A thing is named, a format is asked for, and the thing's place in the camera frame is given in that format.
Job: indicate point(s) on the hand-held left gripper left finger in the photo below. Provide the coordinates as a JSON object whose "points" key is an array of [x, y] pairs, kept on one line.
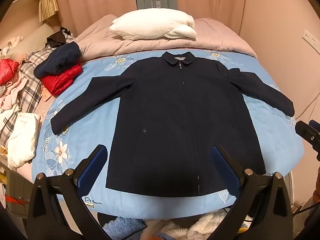
{"points": [[92, 166]]}

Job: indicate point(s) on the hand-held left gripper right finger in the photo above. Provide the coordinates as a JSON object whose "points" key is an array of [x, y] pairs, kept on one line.
{"points": [[225, 167]]}

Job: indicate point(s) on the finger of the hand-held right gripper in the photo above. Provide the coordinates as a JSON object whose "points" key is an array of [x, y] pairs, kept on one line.
{"points": [[306, 135], [315, 125]]}

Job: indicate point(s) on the navy zip jacket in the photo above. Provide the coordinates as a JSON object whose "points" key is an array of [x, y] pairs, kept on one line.
{"points": [[162, 117]]}

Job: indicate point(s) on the blue floral bed sheet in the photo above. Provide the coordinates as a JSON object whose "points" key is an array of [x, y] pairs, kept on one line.
{"points": [[262, 135]]}

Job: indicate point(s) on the white fluffy rug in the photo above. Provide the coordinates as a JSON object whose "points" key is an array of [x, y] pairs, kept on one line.
{"points": [[207, 227]]}

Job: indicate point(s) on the blue fluffy rug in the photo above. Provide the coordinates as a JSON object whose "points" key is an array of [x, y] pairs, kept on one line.
{"points": [[120, 227]]}

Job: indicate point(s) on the white garment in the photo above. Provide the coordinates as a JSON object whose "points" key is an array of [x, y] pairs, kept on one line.
{"points": [[22, 140]]}

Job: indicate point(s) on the grey storage box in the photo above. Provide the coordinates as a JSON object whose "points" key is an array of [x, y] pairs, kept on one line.
{"points": [[18, 192]]}

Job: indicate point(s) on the folded red down jacket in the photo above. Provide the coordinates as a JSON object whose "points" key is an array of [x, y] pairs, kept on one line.
{"points": [[62, 78]]}

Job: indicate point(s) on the plaid cloth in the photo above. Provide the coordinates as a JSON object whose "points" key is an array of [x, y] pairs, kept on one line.
{"points": [[32, 85]]}

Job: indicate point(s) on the pale pink clothing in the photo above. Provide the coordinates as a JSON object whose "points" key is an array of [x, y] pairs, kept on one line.
{"points": [[12, 95]]}

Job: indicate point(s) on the folded navy garment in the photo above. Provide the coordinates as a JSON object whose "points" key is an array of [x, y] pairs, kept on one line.
{"points": [[60, 57]]}

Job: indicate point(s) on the crumpled red down jacket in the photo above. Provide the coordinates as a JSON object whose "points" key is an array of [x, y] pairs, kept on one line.
{"points": [[8, 70]]}

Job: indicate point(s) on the pink quilt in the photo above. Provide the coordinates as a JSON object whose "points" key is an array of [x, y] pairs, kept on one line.
{"points": [[220, 37]]}

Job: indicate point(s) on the dark brown garment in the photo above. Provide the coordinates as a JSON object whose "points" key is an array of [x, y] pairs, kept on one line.
{"points": [[58, 37]]}

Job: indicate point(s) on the beige pillow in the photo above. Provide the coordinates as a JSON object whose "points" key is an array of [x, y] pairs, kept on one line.
{"points": [[30, 40]]}

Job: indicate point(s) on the white plush toys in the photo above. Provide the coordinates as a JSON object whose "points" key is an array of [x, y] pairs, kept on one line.
{"points": [[11, 45]]}

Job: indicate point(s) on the white fluffy blanket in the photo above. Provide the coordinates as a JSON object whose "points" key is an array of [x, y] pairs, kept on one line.
{"points": [[150, 22]]}

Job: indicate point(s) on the white wall socket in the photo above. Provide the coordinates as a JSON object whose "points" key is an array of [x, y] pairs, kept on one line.
{"points": [[310, 38]]}

